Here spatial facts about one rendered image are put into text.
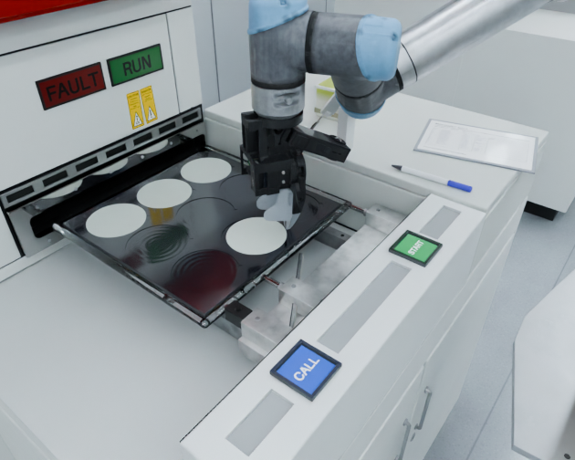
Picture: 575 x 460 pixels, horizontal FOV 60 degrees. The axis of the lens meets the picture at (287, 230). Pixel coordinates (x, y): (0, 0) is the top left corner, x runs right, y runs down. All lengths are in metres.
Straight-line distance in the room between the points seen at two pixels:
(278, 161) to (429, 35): 0.28
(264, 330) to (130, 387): 0.21
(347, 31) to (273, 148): 0.20
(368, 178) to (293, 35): 0.34
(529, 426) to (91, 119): 0.82
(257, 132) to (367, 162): 0.25
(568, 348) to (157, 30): 0.86
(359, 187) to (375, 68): 0.33
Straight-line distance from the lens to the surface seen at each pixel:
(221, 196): 0.93
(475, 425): 1.75
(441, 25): 0.79
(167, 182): 0.99
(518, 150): 1.02
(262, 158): 0.73
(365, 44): 0.64
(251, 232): 0.83
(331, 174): 0.94
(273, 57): 0.66
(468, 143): 1.01
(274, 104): 0.69
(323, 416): 0.53
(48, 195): 0.94
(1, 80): 0.87
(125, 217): 0.91
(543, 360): 0.83
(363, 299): 0.64
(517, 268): 2.34
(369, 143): 0.97
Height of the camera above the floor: 1.40
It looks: 37 degrees down
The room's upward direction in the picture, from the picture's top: straight up
